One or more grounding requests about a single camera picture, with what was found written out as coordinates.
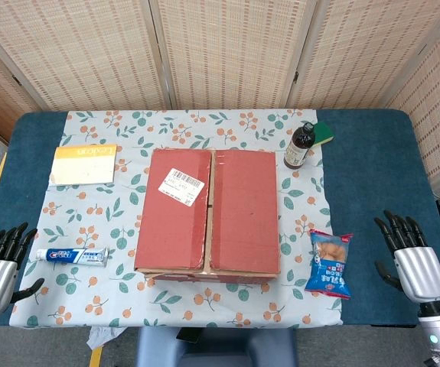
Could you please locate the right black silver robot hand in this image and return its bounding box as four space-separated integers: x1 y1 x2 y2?
373 209 440 306

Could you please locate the red cardboard box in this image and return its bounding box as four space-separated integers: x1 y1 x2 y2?
133 147 282 284

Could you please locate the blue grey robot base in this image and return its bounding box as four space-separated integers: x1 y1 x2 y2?
135 327 298 367

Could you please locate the blue white toothpaste tube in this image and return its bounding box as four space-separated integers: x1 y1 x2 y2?
35 246 110 268

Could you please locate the blue snack bag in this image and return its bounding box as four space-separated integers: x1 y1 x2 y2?
304 228 354 301

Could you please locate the floral tablecloth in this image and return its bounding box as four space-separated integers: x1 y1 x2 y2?
7 109 345 351

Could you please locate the yellow white book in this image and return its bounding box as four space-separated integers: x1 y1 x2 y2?
48 144 119 187

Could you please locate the green yellow sponge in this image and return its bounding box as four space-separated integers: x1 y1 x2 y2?
312 121 335 147

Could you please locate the dark brown drink bottle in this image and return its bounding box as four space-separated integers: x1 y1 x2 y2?
282 122 317 171

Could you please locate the bamboo folding screen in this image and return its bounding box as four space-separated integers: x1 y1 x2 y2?
0 0 440 188

